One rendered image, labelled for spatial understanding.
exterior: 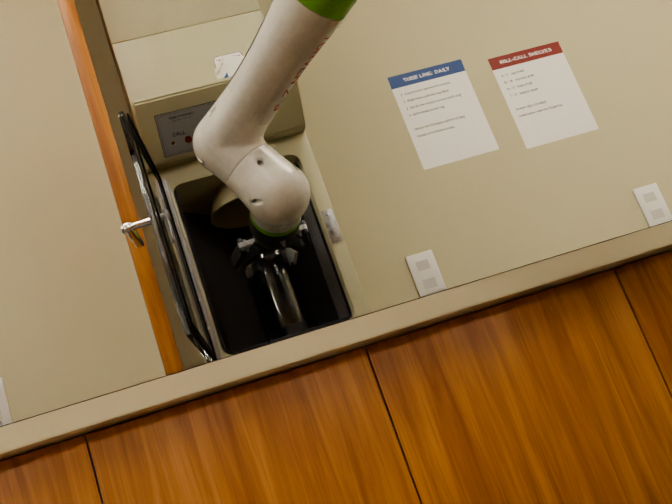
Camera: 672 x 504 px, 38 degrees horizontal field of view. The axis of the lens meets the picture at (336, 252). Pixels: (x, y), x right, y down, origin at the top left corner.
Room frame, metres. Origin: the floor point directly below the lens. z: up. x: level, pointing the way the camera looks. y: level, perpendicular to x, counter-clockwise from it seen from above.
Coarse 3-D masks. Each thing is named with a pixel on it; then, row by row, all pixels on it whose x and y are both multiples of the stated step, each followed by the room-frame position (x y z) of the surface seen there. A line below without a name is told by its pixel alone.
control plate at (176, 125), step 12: (192, 108) 1.66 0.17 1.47; (204, 108) 1.67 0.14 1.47; (156, 120) 1.65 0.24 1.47; (168, 120) 1.66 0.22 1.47; (180, 120) 1.67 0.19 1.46; (192, 120) 1.68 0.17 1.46; (168, 132) 1.68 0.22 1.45; (180, 132) 1.69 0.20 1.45; (192, 132) 1.69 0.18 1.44; (168, 144) 1.69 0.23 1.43; (180, 144) 1.70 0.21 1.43; (192, 144) 1.71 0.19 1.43; (168, 156) 1.71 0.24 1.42
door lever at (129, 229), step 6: (138, 222) 1.45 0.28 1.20; (144, 222) 1.45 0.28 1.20; (150, 222) 1.45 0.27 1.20; (126, 228) 1.45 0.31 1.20; (132, 228) 1.45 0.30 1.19; (138, 228) 1.46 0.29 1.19; (126, 234) 1.46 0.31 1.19; (132, 234) 1.47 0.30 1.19; (138, 234) 1.49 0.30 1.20; (132, 240) 1.49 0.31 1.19; (138, 240) 1.50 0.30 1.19; (138, 246) 1.52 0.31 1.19
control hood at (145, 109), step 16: (224, 80) 1.66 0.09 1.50; (160, 96) 1.63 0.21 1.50; (176, 96) 1.64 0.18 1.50; (192, 96) 1.65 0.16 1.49; (208, 96) 1.66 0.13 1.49; (288, 96) 1.72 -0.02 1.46; (144, 112) 1.64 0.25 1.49; (160, 112) 1.65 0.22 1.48; (288, 112) 1.74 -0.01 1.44; (144, 128) 1.66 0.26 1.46; (272, 128) 1.75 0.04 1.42; (288, 128) 1.76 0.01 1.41; (304, 128) 1.79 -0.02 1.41; (144, 144) 1.68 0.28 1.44; (160, 144) 1.69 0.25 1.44; (160, 160) 1.71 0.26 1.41; (176, 160) 1.72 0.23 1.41
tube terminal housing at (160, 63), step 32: (192, 32) 1.77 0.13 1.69; (224, 32) 1.78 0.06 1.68; (256, 32) 1.79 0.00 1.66; (128, 64) 1.74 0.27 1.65; (160, 64) 1.75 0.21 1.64; (192, 64) 1.76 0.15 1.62; (128, 96) 1.73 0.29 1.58; (192, 160) 1.75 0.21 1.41; (288, 160) 1.82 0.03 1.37; (192, 192) 1.80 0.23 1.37; (320, 192) 1.80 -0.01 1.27; (320, 224) 1.82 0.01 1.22; (192, 256) 1.74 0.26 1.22; (352, 288) 1.80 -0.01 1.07; (224, 352) 1.74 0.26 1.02
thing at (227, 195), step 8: (224, 184) 1.81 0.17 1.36; (216, 192) 1.82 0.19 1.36; (224, 192) 1.80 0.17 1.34; (232, 192) 1.79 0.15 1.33; (216, 200) 1.81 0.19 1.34; (224, 200) 1.79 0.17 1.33; (232, 200) 1.78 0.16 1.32; (240, 200) 1.92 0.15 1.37; (216, 208) 1.81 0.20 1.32; (224, 208) 1.90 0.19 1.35; (232, 208) 1.92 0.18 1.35; (240, 208) 1.93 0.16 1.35; (216, 216) 1.88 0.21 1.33; (224, 216) 1.91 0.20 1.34; (232, 216) 1.92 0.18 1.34; (240, 216) 1.93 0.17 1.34; (248, 216) 1.94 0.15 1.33; (216, 224) 1.88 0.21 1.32; (224, 224) 1.91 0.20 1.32; (232, 224) 1.93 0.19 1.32; (240, 224) 1.94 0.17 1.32; (248, 224) 1.95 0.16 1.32
